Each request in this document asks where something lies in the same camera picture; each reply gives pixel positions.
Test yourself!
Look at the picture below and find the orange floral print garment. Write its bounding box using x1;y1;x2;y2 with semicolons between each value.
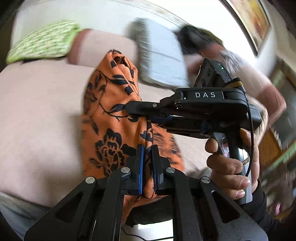
81;50;184;221

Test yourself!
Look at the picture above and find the black sleeve right forearm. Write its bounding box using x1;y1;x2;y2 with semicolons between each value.
240;181;280;238

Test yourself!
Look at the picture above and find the right hand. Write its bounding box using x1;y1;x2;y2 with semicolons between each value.
205;137;260;200

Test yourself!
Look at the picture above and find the grey striped pillow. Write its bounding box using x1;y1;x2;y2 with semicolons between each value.
130;18;189;89

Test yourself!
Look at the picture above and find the grey checked bed sheet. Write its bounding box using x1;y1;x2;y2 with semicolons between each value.
0;53;209;208

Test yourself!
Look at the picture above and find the wooden cabinet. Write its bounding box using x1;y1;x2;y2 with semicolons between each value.
259;59;295;220

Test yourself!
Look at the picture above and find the framed picture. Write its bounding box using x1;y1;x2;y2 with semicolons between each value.
222;0;271;56

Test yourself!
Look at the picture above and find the pink and maroon blanket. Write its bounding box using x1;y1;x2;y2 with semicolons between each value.
67;29;138;68

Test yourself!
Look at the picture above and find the green patterned pillow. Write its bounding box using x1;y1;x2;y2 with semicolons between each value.
6;20;81;64

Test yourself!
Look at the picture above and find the black cable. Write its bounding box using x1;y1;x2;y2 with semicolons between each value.
240;85;255;179

